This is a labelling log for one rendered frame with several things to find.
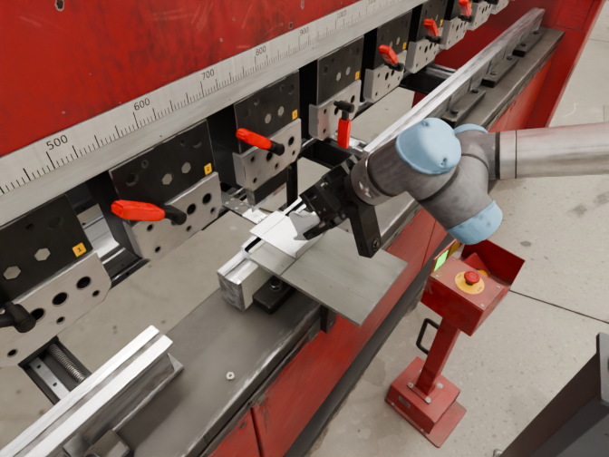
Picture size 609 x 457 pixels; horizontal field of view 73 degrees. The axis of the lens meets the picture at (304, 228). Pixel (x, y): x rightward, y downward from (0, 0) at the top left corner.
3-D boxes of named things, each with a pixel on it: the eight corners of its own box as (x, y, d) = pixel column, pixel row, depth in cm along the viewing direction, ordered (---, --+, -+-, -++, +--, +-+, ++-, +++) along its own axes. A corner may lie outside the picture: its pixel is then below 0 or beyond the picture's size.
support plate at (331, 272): (359, 327, 72) (360, 325, 71) (248, 259, 84) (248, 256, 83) (407, 266, 82) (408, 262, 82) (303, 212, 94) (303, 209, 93)
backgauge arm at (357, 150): (369, 186, 142) (373, 151, 132) (235, 128, 170) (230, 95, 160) (381, 175, 146) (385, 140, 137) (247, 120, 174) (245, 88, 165)
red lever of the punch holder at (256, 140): (251, 131, 57) (286, 146, 65) (229, 121, 58) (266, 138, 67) (246, 143, 57) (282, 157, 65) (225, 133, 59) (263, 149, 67)
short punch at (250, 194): (256, 215, 80) (251, 175, 74) (248, 210, 81) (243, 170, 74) (288, 189, 86) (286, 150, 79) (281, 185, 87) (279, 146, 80)
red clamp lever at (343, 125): (346, 151, 83) (350, 106, 76) (330, 144, 85) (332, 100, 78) (351, 147, 84) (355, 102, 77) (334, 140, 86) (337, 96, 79)
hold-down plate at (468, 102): (453, 129, 143) (455, 121, 141) (439, 124, 145) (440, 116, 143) (484, 97, 160) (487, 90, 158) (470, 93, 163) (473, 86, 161)
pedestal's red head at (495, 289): (470, 337, 108) (491, 296, 96) (419, 302, 116) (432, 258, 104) (507, 295, 118) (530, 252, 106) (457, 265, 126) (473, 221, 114)
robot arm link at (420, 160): (459, 183, 52) (413, 136, 50) (398, 211, 61) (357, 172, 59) (473, 145, 56) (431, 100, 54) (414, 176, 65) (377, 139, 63)
